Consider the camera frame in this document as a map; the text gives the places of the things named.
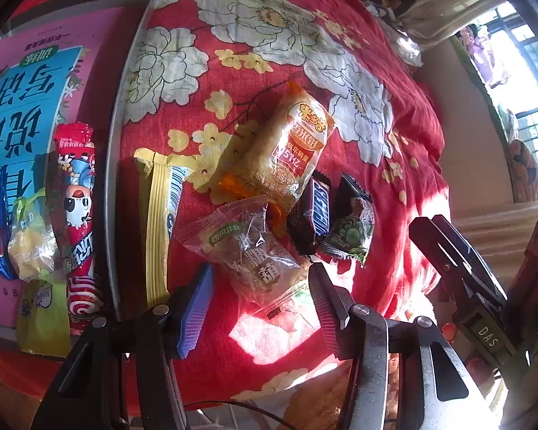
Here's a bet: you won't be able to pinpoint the snickers bar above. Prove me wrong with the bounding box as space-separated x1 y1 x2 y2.
287 171 330 255

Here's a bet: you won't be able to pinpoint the beige curtain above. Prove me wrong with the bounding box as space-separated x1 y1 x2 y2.
399 0 506 52

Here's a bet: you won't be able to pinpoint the red panda snack packet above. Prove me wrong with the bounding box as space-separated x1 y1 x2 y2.
54 121 104 336

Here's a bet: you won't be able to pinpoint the black green pea packet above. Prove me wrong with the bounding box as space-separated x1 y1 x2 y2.
318 173 375 266

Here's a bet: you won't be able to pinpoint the orange rice cracker packet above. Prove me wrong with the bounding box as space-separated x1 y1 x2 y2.
218 82 335 215

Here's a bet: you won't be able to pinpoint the grey tray with pink book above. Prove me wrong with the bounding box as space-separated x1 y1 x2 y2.
0 0 153 351

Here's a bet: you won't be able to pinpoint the yellow green snack packet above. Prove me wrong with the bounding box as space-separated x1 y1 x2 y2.
8 188 71 358

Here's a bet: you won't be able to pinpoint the clear walnut pastry packet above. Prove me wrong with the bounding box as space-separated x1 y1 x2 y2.
176 196 306 319

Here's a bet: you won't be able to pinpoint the window with bars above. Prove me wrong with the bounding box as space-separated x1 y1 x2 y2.
470 2 538 163

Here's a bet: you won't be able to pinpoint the purple items on sill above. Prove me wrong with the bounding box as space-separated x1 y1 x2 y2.
460 24 504 89

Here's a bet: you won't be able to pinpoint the yellow wafer stick packet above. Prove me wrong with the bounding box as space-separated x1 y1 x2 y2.
134 148 194 308

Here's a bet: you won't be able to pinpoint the red floral quilt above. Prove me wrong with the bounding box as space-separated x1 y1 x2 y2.
0 0 449 403

